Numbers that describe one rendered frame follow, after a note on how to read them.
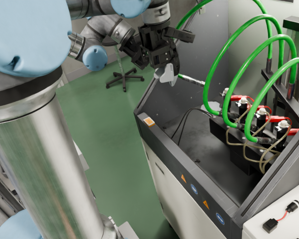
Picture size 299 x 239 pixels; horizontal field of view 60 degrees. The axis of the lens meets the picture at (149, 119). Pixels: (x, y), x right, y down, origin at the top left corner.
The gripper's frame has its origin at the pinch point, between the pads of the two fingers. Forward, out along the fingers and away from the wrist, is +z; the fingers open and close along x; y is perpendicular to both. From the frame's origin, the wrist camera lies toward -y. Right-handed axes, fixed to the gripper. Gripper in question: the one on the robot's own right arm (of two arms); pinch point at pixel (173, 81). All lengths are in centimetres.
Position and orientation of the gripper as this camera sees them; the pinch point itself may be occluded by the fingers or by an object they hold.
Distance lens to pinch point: 83.8
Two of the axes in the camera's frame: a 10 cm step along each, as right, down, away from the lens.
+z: 1.9, 7.6, 6.2
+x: 4.7, 4.8, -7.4
